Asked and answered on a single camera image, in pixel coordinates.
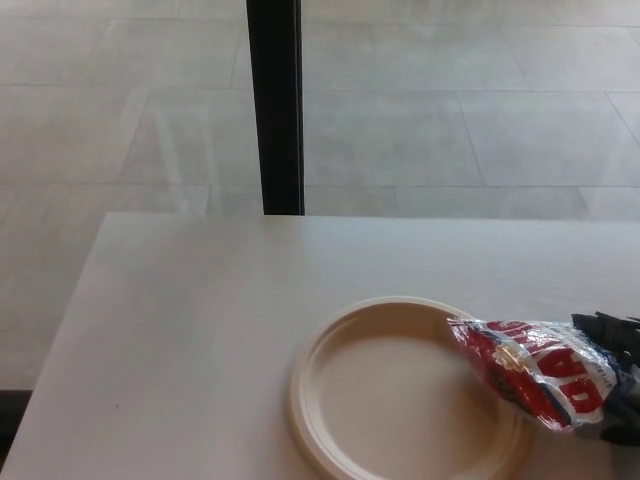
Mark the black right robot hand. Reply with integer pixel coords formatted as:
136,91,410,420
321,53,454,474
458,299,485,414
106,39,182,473
571,311,640,449

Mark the red white sunflower seed bag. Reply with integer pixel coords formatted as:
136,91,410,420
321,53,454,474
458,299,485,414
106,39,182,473
446,315,640,441

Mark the round beige paper plate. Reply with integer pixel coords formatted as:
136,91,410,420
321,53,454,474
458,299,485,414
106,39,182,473
287,295,539,480

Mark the black vertical window post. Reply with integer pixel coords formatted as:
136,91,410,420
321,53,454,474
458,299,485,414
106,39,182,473
245,0,305,217

